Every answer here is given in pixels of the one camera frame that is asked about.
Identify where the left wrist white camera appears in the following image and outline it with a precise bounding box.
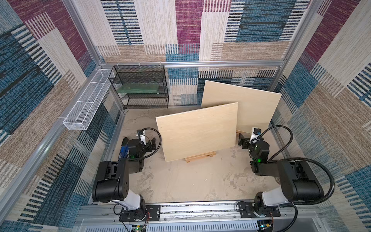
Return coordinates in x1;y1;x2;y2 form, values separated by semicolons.
137;130;147;145

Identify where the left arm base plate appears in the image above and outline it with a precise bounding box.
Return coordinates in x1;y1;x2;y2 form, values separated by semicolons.
119;205;161;222

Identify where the wrist white camera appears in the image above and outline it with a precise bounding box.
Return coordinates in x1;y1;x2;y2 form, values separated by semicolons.
250;127;261;144
137;130;147;145

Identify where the aluminium front rail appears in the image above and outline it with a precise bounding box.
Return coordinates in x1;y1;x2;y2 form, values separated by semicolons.
72;201;330;232

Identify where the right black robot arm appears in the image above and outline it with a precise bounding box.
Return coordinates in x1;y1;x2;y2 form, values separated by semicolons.
237;134;325;218

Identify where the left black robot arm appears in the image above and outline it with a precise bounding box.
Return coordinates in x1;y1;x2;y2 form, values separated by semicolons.
92;137;157;222

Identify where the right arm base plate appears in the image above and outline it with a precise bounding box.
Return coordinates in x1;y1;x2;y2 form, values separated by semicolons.
235;201;281;218

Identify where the white wire mesh basket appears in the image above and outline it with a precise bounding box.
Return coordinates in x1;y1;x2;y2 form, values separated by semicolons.
63;69;110;131

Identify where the black wire mesh shelf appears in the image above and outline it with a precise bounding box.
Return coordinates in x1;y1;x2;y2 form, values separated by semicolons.
109;65;169;109

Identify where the light wooden board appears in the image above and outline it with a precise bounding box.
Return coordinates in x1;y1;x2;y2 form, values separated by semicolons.
156;102;238;162
202;80;282;133

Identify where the green board on shelf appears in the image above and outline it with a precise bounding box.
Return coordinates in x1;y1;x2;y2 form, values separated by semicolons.
117;84;159;94

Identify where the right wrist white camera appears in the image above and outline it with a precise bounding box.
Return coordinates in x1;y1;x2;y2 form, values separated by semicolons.
250;127;261;144

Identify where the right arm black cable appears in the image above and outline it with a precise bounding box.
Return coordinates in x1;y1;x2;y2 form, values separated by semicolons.
257;125;336;232

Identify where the blue stapler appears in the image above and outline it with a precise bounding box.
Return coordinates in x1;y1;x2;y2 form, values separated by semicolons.
118;137;129;160

